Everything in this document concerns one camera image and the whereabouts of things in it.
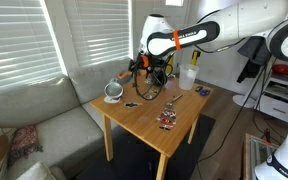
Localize silver metal cup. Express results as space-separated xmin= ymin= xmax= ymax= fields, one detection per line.
xmin=104 ymin=78 xmax=123 ymax=100

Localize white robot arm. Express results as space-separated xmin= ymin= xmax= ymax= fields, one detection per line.
xmin=129 ymin=0 xmax=288 ymax=76

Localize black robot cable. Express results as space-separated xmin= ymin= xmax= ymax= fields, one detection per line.
xmin=130 ymin=54 xmax=278 ymax=164

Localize red patterned cloth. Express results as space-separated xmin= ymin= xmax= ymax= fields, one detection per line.
xmin=8 ymin=126 xmax=43 ymax=166

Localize blue toy car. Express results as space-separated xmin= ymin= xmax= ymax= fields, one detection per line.
xmin=200 ymin=89 xmax=210 ymax=96

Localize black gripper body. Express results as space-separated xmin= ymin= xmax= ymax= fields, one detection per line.
xmin=129 ymin=54 xmax=167 ymax=87

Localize green toy car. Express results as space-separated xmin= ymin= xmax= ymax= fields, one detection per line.
xmin=195 ymin=86 xmax=203 ymax=92

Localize orange plush squid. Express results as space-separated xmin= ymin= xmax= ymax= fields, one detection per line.
xmin=117 ymin=71 xmax=133 ymax=79

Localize silver spoon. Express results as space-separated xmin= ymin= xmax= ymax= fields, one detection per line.
xmin=166 ymin=94 xmax=183 ymax=105

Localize clear plastic cup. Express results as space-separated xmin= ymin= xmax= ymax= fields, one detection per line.
xmin=179 ymin=64 xmax=199 ymax=90

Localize white shelf unit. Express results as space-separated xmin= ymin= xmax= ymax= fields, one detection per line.
xmin=255 ymin=64 xmax=288 ymax=122

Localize wooden side table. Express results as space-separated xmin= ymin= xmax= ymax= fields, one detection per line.
xmin=89 ymin=78 xmax=214 ymax=180

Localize dark floor rug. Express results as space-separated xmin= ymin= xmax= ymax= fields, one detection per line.
xmin=73 ymin=114 xmax=216 ymax=180

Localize gray sofa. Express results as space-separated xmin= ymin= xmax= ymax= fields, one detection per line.
xmin=0 ymin=60 xmax=128 ymax=180

